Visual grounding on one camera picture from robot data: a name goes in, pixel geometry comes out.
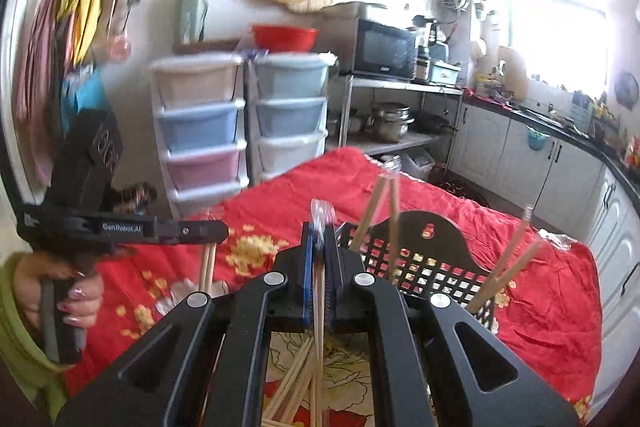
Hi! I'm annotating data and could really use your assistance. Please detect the white base cabinets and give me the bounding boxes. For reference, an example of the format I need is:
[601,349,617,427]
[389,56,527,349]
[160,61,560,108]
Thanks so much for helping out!
[450,102,640,408]

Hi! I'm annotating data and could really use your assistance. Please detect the black microwave oven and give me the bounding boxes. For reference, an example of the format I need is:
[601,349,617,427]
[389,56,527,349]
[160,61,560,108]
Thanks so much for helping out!
[352,18,418,82]

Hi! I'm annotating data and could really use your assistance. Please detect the blue-grey plastic box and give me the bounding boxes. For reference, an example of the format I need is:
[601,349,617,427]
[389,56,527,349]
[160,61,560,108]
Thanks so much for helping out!
[430,59,463,86]

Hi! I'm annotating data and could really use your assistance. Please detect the person's left hand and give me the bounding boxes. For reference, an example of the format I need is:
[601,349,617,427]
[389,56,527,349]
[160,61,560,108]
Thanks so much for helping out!
[11,252,106,327]

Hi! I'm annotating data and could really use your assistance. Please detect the metal shelf rack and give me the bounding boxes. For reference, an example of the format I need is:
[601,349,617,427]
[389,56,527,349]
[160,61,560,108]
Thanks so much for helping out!
[327,74,466,168]

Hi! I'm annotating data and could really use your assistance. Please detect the brown woven basket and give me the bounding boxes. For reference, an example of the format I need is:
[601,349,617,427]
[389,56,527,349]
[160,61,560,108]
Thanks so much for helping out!
[173,38,242,55]

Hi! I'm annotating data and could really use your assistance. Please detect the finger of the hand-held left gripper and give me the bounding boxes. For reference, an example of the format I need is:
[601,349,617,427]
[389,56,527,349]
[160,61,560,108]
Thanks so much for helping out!
[150,218,230,247]

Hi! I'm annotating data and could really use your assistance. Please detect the clear plastic storage box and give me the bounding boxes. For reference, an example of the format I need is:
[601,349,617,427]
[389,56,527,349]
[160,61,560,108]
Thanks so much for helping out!
[400,149,436,180]

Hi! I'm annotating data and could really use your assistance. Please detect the wooden cutting board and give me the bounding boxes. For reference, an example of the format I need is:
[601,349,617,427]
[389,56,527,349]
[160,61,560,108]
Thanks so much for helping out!
[497,46,528,102]

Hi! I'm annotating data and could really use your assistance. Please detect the pink hanging cloth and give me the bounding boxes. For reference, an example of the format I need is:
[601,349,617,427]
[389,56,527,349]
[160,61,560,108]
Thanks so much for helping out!
[12,0,61,182]

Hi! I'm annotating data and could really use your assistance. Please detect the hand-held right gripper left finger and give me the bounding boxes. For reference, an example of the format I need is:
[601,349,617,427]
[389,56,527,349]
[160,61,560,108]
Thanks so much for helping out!
[55,221,321,427]

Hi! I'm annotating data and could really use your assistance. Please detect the red plastic basin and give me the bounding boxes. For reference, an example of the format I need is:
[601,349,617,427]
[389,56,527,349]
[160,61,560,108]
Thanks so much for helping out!
[251,24,319,52]

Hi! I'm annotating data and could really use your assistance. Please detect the kitchen window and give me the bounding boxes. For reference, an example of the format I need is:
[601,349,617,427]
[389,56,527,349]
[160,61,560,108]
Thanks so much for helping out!
[502,0,608,90]

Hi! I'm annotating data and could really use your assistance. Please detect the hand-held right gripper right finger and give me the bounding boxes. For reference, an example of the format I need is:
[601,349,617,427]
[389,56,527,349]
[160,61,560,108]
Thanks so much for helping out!
[322,223,586,427]

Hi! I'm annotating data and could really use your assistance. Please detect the black frying pan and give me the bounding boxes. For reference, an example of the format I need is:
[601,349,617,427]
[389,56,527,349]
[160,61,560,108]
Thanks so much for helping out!
[415,112,453,132]

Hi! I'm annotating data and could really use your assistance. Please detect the dark grey plastic utensil basket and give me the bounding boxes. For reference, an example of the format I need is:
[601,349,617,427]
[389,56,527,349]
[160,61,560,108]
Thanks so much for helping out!
[336,210,506,338]

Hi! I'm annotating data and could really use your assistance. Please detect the black blender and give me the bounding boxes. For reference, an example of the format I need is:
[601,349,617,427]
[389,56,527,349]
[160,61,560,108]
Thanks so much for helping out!
[414,14,441,58]

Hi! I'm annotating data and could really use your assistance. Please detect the red floral blanket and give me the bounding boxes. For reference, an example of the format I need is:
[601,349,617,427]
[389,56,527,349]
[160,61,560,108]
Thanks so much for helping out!
[65,147,603,427]

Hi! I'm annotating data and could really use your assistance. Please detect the pale blue plastic drawer tower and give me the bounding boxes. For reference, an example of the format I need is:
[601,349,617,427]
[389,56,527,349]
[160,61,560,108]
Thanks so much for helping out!
[247,52,333,185]

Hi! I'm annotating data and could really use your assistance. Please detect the blue hanging plastic bin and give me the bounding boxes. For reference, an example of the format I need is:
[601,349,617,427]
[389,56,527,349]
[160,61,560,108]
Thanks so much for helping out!
[526,125,551,151]

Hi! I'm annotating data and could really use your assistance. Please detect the blue hanging bag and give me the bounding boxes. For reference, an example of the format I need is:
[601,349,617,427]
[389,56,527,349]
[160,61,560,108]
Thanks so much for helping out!
[60,67,108,128]

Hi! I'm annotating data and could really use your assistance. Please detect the black kitchen countertop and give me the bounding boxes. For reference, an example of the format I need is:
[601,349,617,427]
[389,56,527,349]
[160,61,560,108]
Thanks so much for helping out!
[462,89,640,208]

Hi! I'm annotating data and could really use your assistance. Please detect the cardboard box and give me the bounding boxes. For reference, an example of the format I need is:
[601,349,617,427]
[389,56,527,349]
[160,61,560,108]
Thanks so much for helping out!
[320,1,388,24]

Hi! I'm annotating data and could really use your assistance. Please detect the pale green patterned container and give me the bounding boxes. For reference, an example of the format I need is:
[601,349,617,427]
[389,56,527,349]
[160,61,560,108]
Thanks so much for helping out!
[177,0,210,45]

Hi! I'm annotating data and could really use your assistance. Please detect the wooden chopstick pair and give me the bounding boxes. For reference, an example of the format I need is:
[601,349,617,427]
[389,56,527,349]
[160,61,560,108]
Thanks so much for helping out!
[347,159,405,293]
[467,206,571,315]
[309,199,337,427]
[200,244,217,293]

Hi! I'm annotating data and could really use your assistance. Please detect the multicolour plastic drawer tower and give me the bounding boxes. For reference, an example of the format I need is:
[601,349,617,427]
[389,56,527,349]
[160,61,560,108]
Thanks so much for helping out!
[150,53,250,220]

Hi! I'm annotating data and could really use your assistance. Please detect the person's left forearm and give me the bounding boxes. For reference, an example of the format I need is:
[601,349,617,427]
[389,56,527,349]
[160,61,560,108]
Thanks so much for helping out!
[0,252,68,413]

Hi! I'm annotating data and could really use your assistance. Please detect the dark floor mat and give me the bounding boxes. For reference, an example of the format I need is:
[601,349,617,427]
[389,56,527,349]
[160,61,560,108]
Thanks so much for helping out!
[430,174,496,208]

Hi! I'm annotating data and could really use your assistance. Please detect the stainless steel pot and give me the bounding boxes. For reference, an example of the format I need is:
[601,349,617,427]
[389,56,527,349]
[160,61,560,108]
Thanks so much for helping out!
[367,102,416,142]

